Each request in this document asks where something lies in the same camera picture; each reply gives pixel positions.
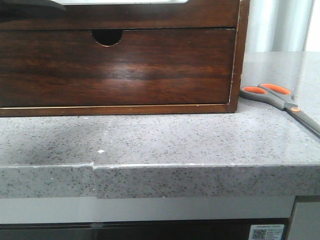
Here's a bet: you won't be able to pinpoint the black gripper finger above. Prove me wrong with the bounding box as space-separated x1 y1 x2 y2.
0 0 67 22

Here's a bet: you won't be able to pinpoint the wooden drawer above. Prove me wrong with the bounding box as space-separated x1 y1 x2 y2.
0 28 236 107

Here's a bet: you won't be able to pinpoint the grey orange scissors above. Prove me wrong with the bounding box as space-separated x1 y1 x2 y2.
239 83 320 138

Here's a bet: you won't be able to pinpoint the dark wooden drawer cabinet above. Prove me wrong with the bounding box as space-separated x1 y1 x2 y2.
0 0 250 117

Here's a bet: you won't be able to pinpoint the white tray on cabinet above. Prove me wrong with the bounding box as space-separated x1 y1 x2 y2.
55 0 188 6

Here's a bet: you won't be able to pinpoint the black appliance under counter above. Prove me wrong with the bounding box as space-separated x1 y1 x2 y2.
0 218 289 240

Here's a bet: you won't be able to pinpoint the QR code sticker label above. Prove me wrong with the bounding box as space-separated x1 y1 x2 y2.
248 224 285 240

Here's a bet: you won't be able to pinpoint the grey cabinet door panel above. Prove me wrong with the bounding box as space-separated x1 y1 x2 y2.
287 196 320 240

